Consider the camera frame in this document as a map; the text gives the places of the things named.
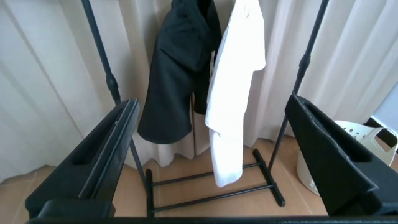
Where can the black clothes rack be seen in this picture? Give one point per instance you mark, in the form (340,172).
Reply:
(112,84)

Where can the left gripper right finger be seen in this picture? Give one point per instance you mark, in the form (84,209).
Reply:
(335,161)

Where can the white laundry basket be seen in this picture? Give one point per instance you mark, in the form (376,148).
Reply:
(357,133)

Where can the white garment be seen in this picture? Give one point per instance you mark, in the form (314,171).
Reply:
(230,109)

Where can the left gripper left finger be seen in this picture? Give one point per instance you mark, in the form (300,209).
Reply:
(102,161)

